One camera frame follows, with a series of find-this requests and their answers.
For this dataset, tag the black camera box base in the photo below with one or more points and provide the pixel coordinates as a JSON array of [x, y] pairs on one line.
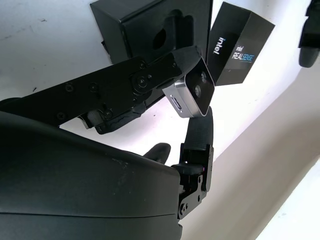
[[140, 27]]

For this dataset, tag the black Intel RealSense box lid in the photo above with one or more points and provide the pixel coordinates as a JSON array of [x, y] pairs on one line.
[[237, 37]]

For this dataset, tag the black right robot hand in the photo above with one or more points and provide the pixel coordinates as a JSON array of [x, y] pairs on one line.
[[75, 187]]

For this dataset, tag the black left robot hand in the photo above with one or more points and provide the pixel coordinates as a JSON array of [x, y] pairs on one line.
[[308, 50]]

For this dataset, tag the small silver depth camera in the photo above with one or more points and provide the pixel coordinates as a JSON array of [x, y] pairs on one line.
[[197, 90]]

